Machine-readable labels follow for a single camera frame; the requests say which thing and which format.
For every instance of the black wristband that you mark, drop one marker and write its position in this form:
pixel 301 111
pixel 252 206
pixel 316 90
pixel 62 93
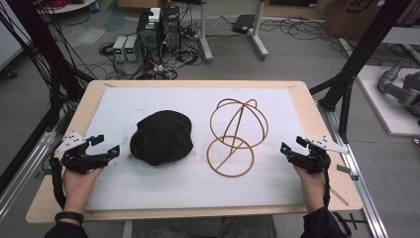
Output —
pixel 69 216

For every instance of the person's right hand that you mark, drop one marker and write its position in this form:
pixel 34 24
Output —
pixel 313 190

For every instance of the aluminium rail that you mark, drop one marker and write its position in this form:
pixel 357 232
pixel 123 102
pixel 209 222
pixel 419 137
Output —
pixel 363 198
pixel 23 175

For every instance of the person's left hand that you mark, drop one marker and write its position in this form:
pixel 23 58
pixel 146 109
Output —
pixel 77 190

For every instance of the white board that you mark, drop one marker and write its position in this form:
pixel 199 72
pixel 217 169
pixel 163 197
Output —
pixel 379 109

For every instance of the white box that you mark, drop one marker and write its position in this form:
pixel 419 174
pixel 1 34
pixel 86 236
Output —
pixel 154 15

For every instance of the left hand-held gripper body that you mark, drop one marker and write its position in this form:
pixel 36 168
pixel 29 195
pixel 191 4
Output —
pixel 77 160

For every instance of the large black computer tower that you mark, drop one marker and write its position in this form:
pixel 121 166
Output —
pixel 148 38

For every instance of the round white table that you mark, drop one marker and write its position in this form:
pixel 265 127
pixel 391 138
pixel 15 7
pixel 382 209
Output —
pixel 71 6

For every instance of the slim black computer tower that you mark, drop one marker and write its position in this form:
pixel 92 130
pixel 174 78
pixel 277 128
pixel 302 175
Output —
pixel 171 28

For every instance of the white desk leg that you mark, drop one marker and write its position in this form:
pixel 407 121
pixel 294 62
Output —
pixel 259 36
pixel 205 36

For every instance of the cardboard box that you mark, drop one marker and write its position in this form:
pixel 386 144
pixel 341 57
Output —
pixel 356 16

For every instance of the flat black box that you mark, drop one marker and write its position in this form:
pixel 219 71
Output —
pixel 243 23

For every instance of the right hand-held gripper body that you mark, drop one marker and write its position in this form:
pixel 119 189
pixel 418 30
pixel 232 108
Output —
pixel 315 162

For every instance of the grey metal bracket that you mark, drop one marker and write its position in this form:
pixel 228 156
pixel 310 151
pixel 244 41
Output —
pixel 345 170

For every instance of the grey bench power supply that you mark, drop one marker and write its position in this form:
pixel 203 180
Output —
pixel 131 49
pixel 119 48

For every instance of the black hat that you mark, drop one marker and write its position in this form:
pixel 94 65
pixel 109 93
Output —
pixel 161 137

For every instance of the white table mat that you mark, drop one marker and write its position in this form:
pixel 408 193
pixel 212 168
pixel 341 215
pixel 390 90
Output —
pixel 185 188

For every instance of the blue tape roll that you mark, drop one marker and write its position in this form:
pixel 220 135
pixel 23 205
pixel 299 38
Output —
pixel 94 6

